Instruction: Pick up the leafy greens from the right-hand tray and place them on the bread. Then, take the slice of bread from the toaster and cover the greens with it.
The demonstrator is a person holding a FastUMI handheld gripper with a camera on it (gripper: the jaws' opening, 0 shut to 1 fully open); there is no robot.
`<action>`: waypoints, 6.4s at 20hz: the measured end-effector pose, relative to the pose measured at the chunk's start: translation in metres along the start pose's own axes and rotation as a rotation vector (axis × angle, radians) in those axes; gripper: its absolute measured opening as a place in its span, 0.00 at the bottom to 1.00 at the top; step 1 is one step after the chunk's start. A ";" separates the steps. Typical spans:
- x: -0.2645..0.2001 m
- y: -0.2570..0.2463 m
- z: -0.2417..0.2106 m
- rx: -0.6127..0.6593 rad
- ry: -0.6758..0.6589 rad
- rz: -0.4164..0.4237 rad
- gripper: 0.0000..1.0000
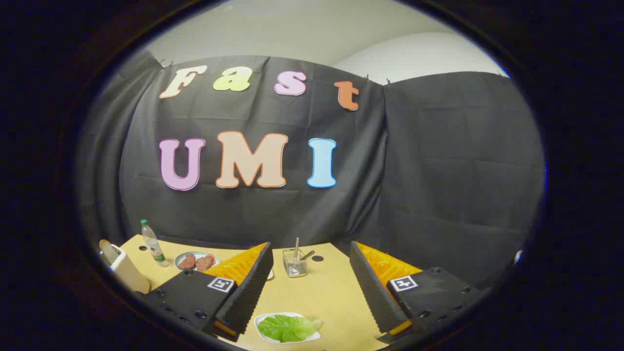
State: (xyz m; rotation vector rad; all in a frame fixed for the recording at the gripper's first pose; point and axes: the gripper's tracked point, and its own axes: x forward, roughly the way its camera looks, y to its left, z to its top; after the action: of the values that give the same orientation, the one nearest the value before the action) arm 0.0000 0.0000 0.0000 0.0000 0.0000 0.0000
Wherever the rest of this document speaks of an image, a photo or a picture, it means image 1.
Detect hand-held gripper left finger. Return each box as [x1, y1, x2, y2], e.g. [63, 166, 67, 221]
[141, 242, 274, 343]

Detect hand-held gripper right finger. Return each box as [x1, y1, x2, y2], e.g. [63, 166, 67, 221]
[349, 241, 490, 345]

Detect green lettuce leaf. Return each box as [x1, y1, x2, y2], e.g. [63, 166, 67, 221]
[257, 314, 323, 343]

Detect toasted bread slice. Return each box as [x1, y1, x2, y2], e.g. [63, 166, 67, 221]
[100, 239, 121, 266]

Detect white square plate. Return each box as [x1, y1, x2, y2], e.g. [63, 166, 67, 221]
[254, 312, 322, 345]

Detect light blue plate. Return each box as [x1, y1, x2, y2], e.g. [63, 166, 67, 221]
[174, 251, 221, 272]

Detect clear plastic water bottle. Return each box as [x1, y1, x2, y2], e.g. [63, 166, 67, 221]
[140, 219, 169, 268]

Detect cream white toaster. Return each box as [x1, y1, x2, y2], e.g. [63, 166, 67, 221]
[99, 239, 152, 294]

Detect metal wire utensil basket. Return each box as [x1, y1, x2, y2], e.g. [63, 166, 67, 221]
[283, 249, 308, 278]

